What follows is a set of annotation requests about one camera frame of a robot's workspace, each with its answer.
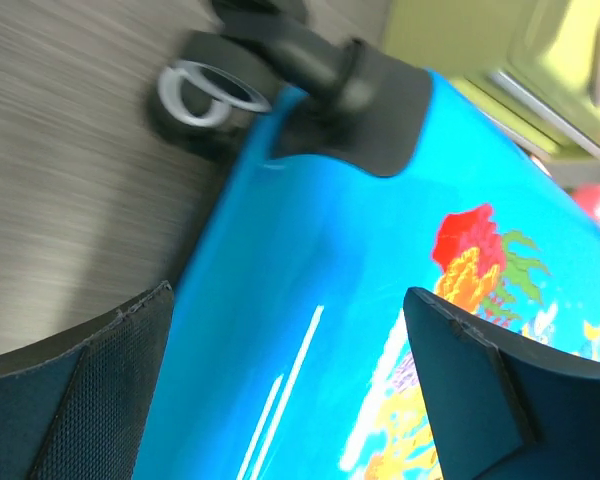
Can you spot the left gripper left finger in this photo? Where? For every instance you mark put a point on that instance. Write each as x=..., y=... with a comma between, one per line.
x=74, y=405

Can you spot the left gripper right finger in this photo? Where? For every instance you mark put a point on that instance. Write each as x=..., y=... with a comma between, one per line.
x=500, y=405

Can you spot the blue fish-print suitcase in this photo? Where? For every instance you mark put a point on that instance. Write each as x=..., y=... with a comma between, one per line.
x=357, y=177

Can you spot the pink cube on table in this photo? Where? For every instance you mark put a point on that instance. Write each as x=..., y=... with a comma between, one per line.
x=588, y=198

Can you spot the green drawer cabinet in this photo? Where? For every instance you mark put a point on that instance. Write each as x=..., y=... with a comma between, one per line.
x=533, y=66

